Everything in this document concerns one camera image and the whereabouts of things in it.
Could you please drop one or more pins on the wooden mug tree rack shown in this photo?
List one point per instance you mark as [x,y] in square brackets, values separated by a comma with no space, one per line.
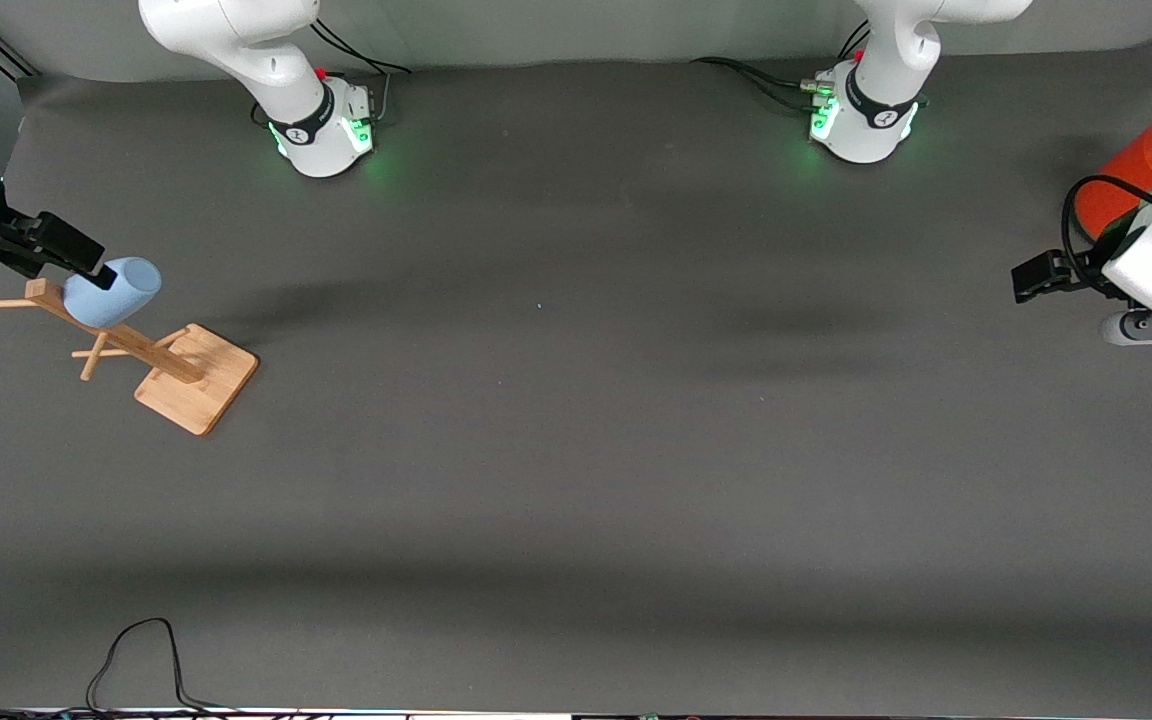
[191,385]

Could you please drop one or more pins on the dark gray table cloth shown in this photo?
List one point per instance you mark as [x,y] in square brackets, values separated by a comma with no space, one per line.
[576,450]

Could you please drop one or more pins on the light blue plastic cup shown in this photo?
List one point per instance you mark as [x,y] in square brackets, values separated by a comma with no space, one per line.
[116,300]

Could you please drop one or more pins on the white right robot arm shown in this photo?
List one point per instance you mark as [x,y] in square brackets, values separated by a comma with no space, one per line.
[276,60]

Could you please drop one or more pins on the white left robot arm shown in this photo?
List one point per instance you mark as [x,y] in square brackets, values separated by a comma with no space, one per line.
[876,100]

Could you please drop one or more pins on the orange cylindrical sleeve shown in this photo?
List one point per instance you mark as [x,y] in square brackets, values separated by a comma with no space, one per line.
[1126,180]

